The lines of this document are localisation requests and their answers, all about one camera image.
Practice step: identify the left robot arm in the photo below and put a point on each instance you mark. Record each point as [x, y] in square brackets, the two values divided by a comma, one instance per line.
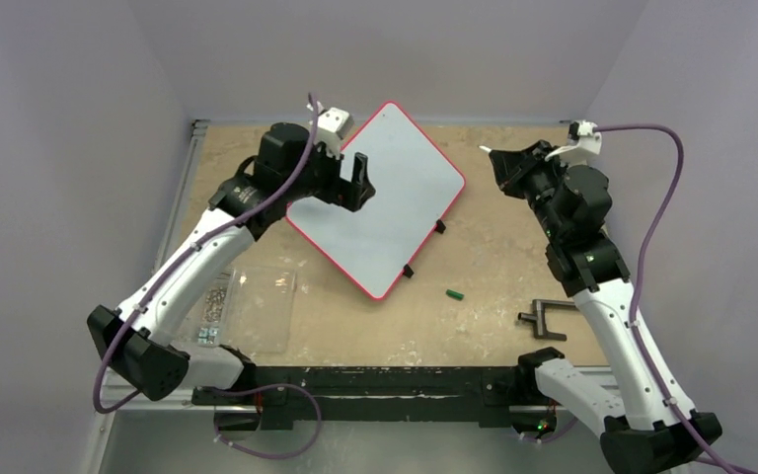
[136, 338]

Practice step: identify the clear plastic screw box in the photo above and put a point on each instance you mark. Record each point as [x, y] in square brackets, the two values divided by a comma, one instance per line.
[248, 308]

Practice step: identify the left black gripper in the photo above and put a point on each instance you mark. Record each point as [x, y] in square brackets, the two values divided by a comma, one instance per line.
[341, 191]

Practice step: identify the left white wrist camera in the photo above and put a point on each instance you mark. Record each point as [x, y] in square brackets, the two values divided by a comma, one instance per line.
[332, 127]

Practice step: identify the grey metal crank handle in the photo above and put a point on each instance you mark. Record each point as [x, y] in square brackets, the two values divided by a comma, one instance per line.
[537, 318]

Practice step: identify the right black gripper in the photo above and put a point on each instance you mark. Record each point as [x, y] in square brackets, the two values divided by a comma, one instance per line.
[516, 174]

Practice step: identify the aluminium frame rail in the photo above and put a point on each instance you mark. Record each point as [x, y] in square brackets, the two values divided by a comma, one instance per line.
[117, 392]

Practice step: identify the red-framed whiteboard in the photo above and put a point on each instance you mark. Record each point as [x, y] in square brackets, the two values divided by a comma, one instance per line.
[416, 184]

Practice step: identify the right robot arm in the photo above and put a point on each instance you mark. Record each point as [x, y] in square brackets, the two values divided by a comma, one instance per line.
[650, 425]

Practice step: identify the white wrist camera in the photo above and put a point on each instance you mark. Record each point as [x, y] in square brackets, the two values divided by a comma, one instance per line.
[332, 127]
[584, 142]

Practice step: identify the green marker cap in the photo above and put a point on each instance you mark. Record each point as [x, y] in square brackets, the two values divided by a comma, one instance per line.
[454, 294]

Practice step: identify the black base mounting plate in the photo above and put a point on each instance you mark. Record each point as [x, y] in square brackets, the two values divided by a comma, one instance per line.
[540, 423]

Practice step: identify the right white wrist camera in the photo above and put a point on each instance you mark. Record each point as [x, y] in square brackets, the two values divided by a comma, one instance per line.
[584, 142]

